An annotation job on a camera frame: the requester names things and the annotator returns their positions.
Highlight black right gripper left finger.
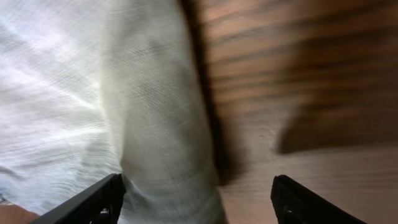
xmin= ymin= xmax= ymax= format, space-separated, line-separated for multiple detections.
xmin=30 ymin=174 xmax=126 ymax=224

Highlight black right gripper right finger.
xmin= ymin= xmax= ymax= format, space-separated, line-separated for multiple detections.
xmin=271 ymin=175 xmax=366 ymax=224

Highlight light blue denim shorts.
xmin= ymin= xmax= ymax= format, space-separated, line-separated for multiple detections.
xmin=1 ymin=0 xmax=226 ymax=223

